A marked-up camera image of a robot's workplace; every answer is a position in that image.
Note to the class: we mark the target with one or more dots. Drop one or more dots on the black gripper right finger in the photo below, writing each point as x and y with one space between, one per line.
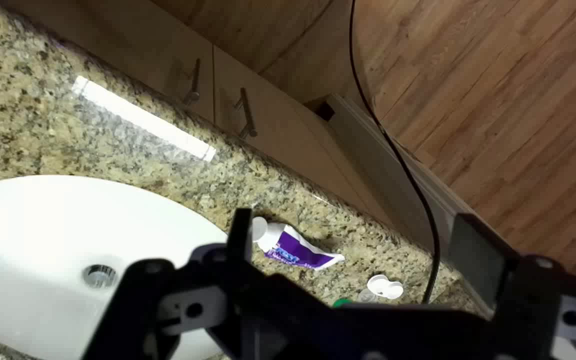
480 257

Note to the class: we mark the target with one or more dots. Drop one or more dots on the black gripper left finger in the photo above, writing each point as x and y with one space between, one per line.
240 235

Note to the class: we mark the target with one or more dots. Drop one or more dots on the purple white toothpaste tube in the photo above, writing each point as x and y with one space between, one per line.
288 246

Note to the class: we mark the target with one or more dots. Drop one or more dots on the white contact lens case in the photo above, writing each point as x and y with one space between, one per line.
382 286

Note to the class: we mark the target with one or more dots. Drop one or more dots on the wooden vanity cabinet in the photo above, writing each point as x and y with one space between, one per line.
333 150

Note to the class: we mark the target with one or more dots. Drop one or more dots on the white oval sink basin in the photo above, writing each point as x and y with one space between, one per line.
65 244

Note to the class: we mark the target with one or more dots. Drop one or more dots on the right cabinet door handle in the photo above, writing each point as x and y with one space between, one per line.
249 128

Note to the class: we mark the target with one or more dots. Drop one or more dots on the cabinet door handle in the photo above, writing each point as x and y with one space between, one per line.
192 92
249 128

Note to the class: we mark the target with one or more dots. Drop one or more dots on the left cabinet door handle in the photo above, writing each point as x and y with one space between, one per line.
192 92

